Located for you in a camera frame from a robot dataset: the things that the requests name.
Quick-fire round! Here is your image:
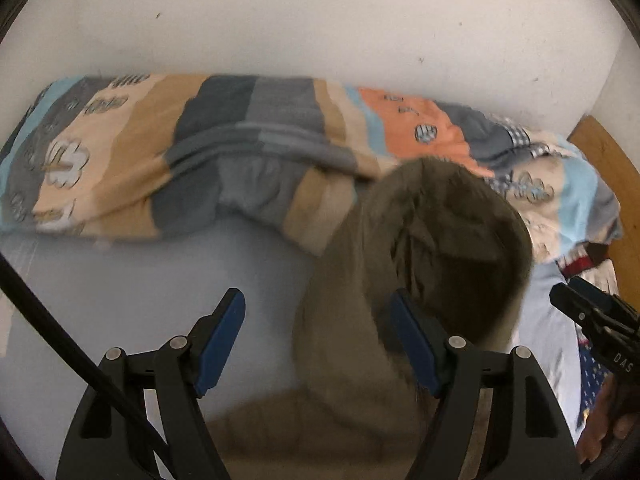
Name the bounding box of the black cable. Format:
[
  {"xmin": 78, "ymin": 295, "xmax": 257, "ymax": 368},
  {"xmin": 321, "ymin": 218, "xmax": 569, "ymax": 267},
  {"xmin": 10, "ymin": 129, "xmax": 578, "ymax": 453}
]
[{"xmin": 0, "ymin": 253, "xmax": 172, "ymax": 480}]

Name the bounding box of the red striped garment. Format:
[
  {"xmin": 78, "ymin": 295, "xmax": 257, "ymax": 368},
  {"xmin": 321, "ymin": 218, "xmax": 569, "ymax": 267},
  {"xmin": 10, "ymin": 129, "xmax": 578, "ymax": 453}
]
[{"xmin": 556, "ymin": 242, "xmax": 608, "ymax": 281}]

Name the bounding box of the patchwork rolled quilt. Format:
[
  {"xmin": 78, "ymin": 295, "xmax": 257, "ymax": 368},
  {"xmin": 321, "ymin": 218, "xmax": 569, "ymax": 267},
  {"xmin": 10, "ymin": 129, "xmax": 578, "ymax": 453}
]
[{"xmin": 1, "ymin": 74, "xmax": 622, "ymax": 262}]

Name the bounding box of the olive quilted hooded jacket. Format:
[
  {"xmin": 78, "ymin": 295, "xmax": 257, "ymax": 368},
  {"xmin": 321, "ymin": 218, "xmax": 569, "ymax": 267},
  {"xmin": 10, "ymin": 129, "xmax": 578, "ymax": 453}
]
[{"xmin": 210, "ymin": 157, "xmax": 533, "ymax": 479}]

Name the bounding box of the light blue cloud bedsheet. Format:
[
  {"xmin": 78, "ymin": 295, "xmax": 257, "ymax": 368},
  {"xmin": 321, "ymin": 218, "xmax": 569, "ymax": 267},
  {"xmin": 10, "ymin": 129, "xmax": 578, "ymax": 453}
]
[{"xmin": 1, "ymin": 217, "xmax": 580, "ymax": 479}]

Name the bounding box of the person right hand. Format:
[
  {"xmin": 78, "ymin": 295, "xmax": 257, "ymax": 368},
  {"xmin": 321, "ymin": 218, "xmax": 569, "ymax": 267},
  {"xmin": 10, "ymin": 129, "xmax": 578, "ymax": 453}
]
[{"xmin": 576, "ymin": 374, "xmax": 639, "ymax": 464}]

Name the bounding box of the wooden headboard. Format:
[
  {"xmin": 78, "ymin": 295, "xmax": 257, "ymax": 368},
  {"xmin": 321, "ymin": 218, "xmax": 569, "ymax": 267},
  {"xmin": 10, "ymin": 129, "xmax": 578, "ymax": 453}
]
[{"xmin": 570, "ymin": 116, "xmax": 640, "ymax": 308}]

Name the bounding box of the grey white folded cloth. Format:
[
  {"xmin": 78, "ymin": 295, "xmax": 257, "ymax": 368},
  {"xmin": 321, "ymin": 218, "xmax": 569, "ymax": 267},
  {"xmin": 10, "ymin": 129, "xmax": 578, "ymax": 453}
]
[{"xmin": 589, "ymin": 259, "xmax": 620, "ymax": 295}]

